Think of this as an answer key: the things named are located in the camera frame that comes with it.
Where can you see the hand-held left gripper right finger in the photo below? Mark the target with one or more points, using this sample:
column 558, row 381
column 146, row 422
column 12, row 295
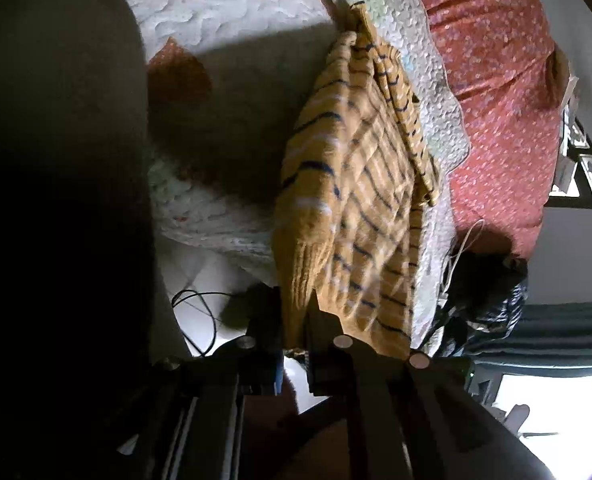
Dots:
column 322, row 355

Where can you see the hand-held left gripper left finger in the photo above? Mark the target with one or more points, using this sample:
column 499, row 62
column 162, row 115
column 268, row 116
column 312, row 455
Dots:
column 277, row 374

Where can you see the yellow striped knit sweater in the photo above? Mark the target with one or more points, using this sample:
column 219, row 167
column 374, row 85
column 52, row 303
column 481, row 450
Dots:
column 361, row 220

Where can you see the black striped cloth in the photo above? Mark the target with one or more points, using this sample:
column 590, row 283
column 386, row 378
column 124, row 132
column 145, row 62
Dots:
column 486, row 295

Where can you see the grey-green curtain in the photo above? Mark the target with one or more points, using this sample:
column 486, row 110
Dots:
column 561, row 335

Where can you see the dark grey cloth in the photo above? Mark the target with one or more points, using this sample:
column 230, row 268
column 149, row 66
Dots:
column 60, row 200

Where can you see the red floral bedsheet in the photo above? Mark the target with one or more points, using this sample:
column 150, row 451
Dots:
column 496, row 85

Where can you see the white quilted blanket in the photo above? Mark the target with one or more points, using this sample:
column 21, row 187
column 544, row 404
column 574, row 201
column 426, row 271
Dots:
column 256, row 25

